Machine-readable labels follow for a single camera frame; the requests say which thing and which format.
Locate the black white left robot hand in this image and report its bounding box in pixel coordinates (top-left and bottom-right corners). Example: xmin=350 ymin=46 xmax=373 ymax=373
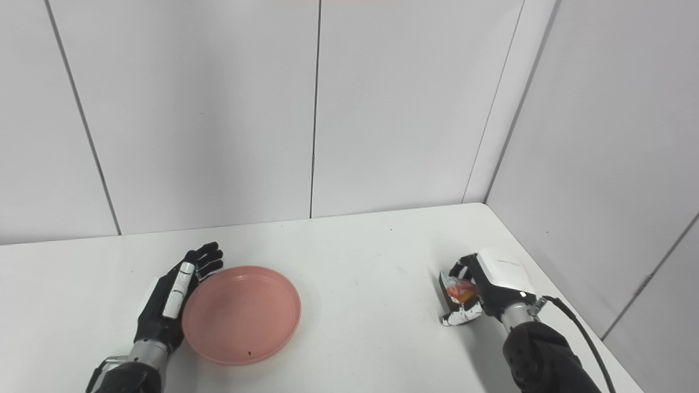
xmin=134 ymin=242 xmax=224 ymax=353

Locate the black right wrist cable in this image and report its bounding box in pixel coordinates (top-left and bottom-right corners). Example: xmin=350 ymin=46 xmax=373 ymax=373
xmin=526 ymin=295 xmax=618 ymax=393

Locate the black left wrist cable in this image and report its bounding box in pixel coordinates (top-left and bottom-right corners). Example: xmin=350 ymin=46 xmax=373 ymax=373
xmin=85 ymin=357 xmax=129 ymax=393

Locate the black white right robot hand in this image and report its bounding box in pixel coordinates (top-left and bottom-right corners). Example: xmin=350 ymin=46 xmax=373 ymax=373
xmin=440 ymin=248 xmax=538 ymax=327

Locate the pink round plate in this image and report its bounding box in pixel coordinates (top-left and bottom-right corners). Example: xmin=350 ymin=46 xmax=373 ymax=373
xmin=181 ymin=265 xmax=303 ymax=366

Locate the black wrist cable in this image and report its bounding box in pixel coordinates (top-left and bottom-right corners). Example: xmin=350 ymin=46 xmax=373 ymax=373
xmin=526 ymin=295 xmax=618 ymax=393
xmin=85 ymin=357 xmax=129 ymax=393

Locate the chocolate cake slice with fruit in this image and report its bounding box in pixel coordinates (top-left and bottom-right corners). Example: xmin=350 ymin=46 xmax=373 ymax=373
xmin=439 ymin=271 xmax=479 ymax=318

